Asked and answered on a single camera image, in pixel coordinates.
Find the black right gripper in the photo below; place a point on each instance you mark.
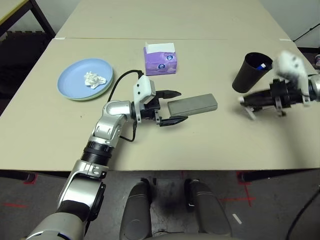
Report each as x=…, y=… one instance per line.
x=287, y=96

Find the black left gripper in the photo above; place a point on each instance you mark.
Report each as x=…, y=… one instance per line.
x=150, y=110

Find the grey glasses case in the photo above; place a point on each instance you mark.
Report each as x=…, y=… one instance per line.
x=192, y=105

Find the white tissue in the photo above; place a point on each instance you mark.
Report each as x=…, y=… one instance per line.
x=93, y=80

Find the blue plastic plate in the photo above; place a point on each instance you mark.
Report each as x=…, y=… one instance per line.
x=72, y=82

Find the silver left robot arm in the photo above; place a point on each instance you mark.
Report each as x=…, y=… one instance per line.
x=112, y=112

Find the black plastic cup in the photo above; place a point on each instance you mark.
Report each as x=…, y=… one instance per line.
x=246, y=75

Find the white marker blue cap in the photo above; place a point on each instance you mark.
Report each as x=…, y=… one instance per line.
x=262, y=66

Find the purple tissue pack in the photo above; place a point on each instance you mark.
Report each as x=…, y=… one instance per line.
x=160, y=62

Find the white tape strip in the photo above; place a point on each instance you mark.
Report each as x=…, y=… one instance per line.
x=60, y=38
x=284, y=39

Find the black table foot bar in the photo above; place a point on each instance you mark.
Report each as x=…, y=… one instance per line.
x=275, y=175
x=17, y=175

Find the grey robot left leg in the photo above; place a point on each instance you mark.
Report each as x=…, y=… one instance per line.
x=136, y=212

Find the grey robot leg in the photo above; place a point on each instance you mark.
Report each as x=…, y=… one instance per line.
x=210, y=212
x=136, y=212

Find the grey robot right leg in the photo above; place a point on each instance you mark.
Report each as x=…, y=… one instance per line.
x=210, y=212

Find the black foam floor mat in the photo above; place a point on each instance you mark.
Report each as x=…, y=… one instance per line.
x=20, y=57

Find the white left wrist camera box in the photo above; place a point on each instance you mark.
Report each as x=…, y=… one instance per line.
x=143, y=87

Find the wooden side table black frame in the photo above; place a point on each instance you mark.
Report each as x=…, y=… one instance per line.
x=37, y=15

